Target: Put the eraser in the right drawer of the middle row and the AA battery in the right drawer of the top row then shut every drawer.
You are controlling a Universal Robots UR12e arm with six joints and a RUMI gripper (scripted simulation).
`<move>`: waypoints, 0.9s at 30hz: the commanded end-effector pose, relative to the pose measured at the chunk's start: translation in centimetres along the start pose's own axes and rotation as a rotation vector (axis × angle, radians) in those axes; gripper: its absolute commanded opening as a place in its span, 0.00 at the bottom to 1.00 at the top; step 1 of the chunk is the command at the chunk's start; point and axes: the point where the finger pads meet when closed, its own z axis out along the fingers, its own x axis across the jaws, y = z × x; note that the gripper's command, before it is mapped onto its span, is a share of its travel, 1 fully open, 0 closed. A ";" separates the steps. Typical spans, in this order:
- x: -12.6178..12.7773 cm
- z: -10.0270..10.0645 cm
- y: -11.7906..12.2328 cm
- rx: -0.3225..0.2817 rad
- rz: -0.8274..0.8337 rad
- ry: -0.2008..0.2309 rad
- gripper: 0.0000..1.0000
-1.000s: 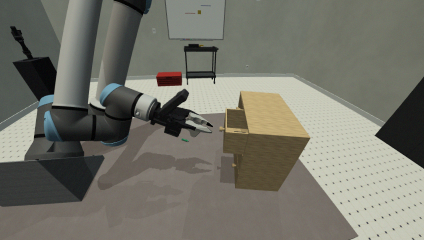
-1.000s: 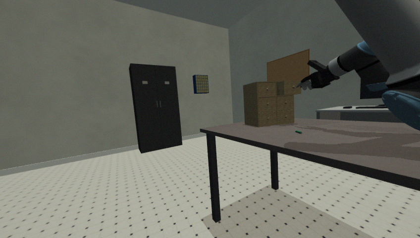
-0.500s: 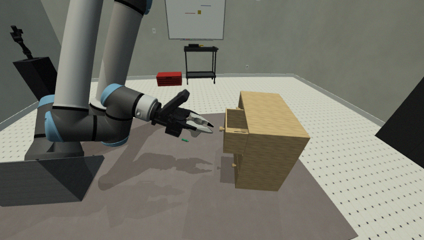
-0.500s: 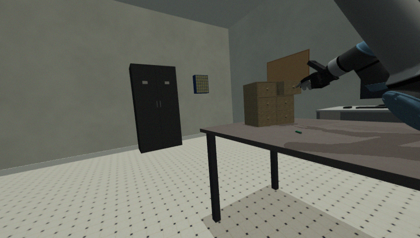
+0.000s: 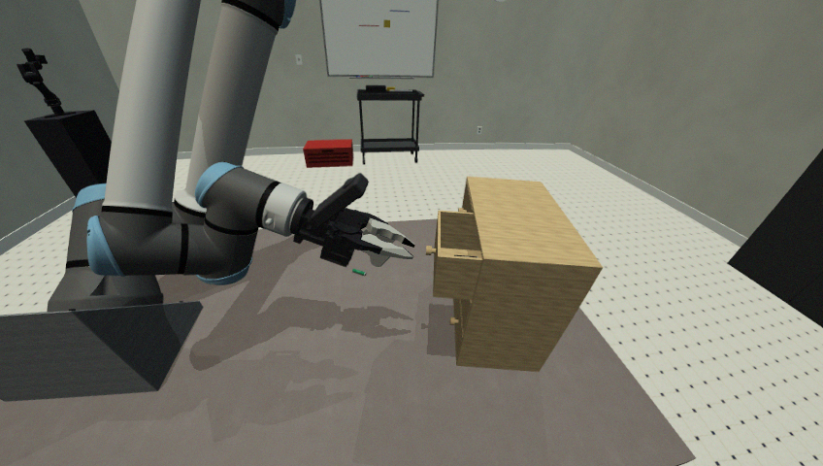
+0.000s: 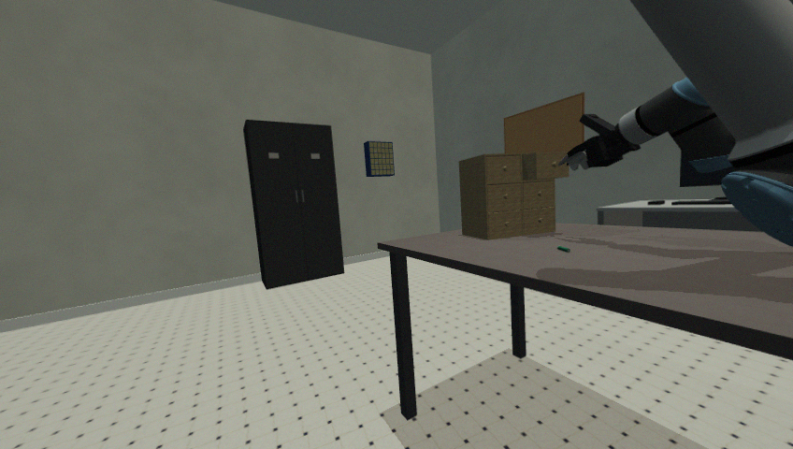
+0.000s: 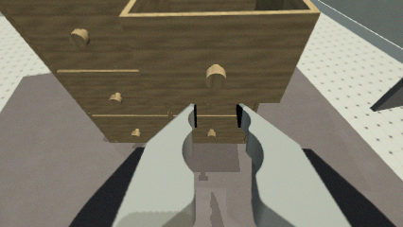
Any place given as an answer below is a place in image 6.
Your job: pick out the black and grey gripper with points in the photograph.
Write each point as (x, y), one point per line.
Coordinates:
(599, 148)

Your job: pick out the wooden chest of drawers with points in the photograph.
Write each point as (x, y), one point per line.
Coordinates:
(474, 198)

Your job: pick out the wooden drawer front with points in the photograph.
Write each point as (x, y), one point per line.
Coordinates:
(499, 194)
(498, 220)
(544, 165)
(538, 220)
(498, 166)
(540, 193)

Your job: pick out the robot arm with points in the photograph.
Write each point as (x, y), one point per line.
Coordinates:
(739, 56)

